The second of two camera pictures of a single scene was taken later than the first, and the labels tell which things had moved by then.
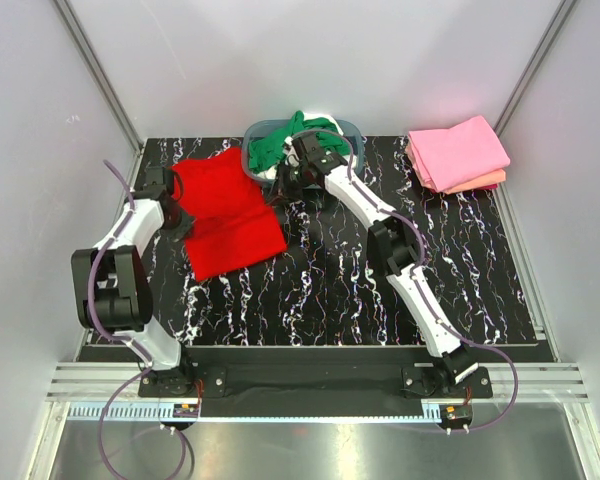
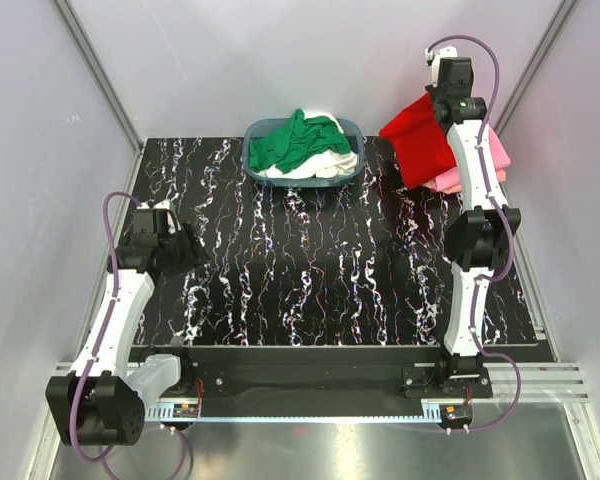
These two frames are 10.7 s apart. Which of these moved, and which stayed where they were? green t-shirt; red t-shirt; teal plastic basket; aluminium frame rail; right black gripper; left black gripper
Moved: red t-shirt; right black gripper; left black gripper
Stayed: aluminium frame rail; green t-shirt; teal plastic basket
